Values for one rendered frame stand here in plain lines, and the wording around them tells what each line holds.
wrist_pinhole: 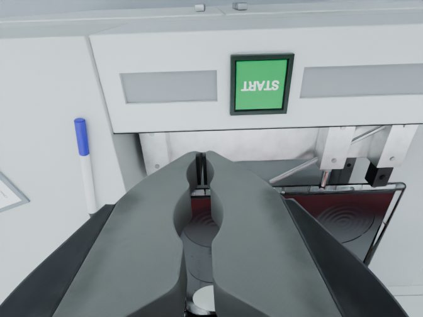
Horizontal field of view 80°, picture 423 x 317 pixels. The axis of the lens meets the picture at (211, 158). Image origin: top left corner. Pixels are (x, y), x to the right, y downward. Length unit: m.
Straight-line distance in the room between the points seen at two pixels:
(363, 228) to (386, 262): 0.27
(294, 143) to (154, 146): 0.20
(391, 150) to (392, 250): 0.38
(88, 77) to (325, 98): 0.22
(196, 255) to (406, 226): 0.46
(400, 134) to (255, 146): 0.19
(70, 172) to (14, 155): 0.06
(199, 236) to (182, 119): 0.25
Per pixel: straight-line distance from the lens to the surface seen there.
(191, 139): 0.36
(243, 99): 0.25
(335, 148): 0.38
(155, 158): 0.35
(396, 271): 0.83
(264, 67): 0.25
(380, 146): 0.42
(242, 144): 0.37
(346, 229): 0.51
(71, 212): 0.37
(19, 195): 0.38
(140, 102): 0.27
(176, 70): 0.25
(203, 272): 0.54
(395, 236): 0.72
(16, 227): 0.42
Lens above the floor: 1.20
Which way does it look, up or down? 58 degrees down
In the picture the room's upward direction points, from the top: 179 degrees clockwise
